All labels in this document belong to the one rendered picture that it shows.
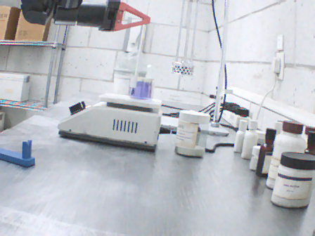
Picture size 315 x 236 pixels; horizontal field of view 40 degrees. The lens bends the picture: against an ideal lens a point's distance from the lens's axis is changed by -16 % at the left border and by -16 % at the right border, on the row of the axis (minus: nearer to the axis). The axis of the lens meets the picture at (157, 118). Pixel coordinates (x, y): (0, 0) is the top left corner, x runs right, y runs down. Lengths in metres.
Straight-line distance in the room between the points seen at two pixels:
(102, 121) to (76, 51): 2.52
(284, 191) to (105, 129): 0.44
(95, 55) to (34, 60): 0.49
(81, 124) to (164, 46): 2.50
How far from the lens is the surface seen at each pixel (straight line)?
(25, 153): 0.68
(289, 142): 0.72
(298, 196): 0.63
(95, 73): 3.43
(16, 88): 3.23
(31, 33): 3.16
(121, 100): 0.94
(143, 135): 0.94
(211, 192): 0.68
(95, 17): 0.96
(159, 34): 3.42
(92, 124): 0.95
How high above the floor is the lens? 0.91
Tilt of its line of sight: 6 degrees down
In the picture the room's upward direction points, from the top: 8 degrees clockwise
